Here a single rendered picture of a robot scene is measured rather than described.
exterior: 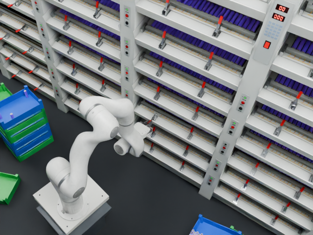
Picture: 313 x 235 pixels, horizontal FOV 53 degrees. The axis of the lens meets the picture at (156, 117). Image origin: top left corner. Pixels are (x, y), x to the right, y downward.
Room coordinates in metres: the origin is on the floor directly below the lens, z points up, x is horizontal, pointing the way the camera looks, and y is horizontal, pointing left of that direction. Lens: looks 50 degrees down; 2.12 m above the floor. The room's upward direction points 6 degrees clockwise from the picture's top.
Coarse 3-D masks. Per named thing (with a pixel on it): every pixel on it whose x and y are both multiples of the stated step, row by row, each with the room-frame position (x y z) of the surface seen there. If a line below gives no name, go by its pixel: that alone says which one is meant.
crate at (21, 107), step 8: (16, 96) 1.48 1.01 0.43; (24, 96) 1.51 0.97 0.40; (32, 96) 1.51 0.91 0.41; (0, 104) 1.39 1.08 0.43; (8, 104) 1.41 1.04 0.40; (16, 104) 1.42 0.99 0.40; (24, 104) 1.43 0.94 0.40; (32, 104) 1.44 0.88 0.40; (40, 104) 1.41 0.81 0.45; (0, 112) 1.33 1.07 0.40; (8, 112) 1.34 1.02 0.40; (16, 112) 1.35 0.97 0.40; (24, 112) 1.32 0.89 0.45; (32, 112) 1.36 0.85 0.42; (0, 120) 1.21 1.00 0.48; (8, 120) 1.27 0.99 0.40; (16, 120) 1.27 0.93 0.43
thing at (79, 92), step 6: (66, 78) 1.77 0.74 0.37; (60, 84) 1.72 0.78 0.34; (66, 84) 1.74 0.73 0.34; (72, 84) 1.73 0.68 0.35; (78, 84) 1.72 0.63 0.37; (66, 90) 1.70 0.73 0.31; (72, 90) 1.69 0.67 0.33; (78, 90) 1.67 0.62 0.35; (84, 90) 1.69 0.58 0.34; (90, 90) 1.67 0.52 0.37; (78, 96) 1.64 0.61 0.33; (84, 96) 1.64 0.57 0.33; (102, 96) 1.62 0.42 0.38
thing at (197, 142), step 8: (136, 104) 1.43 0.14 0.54; (152, 104) 1.44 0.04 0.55; (136, 112) 1.38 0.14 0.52; (144, 112) 1.38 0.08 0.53; (152, 120) 1.32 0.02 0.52; (160, 120) 1.32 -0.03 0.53; (168, 128) 1.27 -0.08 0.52; (176, 128) 1.27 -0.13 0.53; (184, 128) 1.27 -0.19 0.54; (176, 136) 1.24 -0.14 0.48; (184, 136) 1.22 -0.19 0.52; (200, 136) 1.22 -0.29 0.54; (192, 144) 1.18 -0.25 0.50; (200, 144) 1.17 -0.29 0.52; (208, 144) 1.17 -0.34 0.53; (216, 144) 1.16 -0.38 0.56; (208, 152) 1.12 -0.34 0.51
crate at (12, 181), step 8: (0, 176) 1.06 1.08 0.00; (8, 176) 1.06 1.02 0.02; (16, 176) 1.04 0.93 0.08; (0, 184) 1.00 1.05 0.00; (8, 184) 1.01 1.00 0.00; (16, 184) 1.00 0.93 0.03; (0, 192) 0.94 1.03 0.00; (8, 192) 0.95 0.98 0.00; (0, 200) 0.86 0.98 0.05; (8, 200) 0.88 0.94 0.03
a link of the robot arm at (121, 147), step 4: (120, 140) 1.05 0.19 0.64; (124, 140) 1.05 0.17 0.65; (116, 144) 1.02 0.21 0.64; (120, 144) 1.01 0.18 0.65; (124, 144) 1.02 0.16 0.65; (128, 144) 1.03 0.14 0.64; (116, 148) 1.01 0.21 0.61; (120, 148) 1.00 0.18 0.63; (124, 148) 1.00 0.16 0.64; (128, 148) 1.01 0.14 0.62; (120, 152) 0.99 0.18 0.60; (124, 152) 0.99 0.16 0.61
